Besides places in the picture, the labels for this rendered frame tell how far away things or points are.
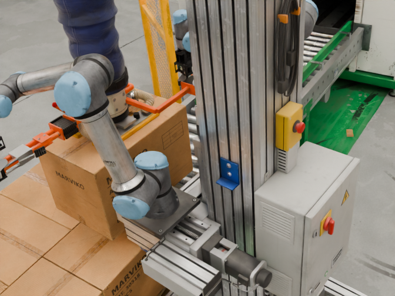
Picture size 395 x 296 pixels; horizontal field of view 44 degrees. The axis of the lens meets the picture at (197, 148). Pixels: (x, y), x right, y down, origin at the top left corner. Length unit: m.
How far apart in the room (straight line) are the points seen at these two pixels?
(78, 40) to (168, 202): 0.73
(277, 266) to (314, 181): 0.34
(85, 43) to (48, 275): 1.08
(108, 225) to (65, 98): 0.91
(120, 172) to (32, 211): 1.28
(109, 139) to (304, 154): 0.68
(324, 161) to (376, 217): 1.64
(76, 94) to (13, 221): 1.46
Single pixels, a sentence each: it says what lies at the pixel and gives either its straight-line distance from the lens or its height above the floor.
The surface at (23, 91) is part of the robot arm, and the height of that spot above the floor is 1.51.
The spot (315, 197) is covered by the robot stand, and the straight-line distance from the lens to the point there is 1.56.
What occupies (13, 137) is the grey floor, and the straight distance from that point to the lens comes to 4.50.
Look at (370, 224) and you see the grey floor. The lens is 3.26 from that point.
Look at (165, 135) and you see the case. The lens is 2.27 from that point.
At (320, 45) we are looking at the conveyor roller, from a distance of 4.10.
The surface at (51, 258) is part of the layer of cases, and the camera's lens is 2.48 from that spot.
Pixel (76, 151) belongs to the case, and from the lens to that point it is 2.16.
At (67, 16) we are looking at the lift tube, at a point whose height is 1.63.
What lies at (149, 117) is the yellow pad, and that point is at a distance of 2.25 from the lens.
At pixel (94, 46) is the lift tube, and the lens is 2.00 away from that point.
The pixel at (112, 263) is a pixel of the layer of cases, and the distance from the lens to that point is 2.36.
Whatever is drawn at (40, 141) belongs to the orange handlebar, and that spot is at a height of 1.22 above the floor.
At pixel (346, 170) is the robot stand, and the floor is 1.23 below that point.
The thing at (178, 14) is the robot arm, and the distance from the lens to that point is 2.05.
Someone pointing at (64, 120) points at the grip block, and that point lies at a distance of 2.11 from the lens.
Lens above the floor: 2.29
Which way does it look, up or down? 37 degrees down
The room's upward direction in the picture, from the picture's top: 7 degrees counter-clockwise
